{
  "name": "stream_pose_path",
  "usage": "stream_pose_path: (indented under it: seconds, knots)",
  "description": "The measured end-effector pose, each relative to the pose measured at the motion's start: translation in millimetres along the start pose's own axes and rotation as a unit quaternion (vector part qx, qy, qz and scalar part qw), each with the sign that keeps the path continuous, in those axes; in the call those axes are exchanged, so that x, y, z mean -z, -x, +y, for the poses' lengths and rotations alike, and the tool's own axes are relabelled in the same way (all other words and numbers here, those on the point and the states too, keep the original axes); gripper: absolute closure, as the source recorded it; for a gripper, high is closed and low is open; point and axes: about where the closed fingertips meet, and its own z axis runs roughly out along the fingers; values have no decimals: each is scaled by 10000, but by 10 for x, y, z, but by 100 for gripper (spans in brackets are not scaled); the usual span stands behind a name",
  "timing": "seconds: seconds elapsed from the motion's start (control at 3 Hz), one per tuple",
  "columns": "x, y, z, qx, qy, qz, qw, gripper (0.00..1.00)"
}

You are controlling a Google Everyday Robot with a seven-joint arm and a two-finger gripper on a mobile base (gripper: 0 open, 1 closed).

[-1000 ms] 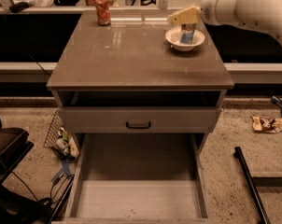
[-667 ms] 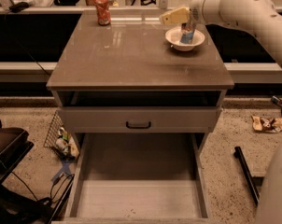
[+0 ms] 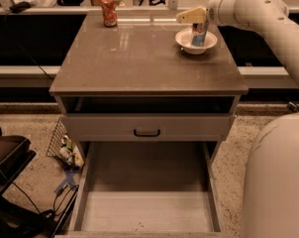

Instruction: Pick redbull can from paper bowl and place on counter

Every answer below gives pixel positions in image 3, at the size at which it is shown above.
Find open bottom drawer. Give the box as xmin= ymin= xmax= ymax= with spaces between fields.
xmin=55 ymin=142 xmax=226 ymax=238

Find black floor cables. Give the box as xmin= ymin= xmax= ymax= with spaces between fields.
xmin=10 ymin=181 xmax=79 ymax=230

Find redbull can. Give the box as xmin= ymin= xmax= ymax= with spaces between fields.
xmin=191 ymin=22 xmax=209 ymax=47

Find black drawer handle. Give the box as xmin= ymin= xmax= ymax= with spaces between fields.
xmin=134 ymin=129 xmax=160 ymax=138

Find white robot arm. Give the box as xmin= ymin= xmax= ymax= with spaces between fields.
xmin=176 ymin=0 xmax=299 ymax=238

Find wire mesh basket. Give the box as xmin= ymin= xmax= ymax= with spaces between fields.
xmin=47 ymin=119 xmax=84 ymax=171

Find white paper bowl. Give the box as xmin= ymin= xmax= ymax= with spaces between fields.
xmin=175 ymin=29 xmax=218 ymax=55

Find closed grey drawer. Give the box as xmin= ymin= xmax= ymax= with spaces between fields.
xmin=61 ymin=114 xmax=236 ymax=142

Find grey counter cabinet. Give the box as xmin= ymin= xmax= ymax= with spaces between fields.
xmin=50 ymin=10 xmax=248 ymax=155

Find blue tape cross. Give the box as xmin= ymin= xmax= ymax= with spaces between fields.
xmin=54 ymin=170 xmax=76 ymax=193

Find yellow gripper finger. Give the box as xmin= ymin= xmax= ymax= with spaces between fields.
xmin=176 ymin=6 xmax=206 ymax=24

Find black tray stand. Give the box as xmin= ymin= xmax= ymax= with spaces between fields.
xmin=0 ymin=127 xmax=36 ymax=195

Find orange soda can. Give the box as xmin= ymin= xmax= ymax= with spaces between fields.
xmin=100 ymin=0 xmax=117 ymax=27

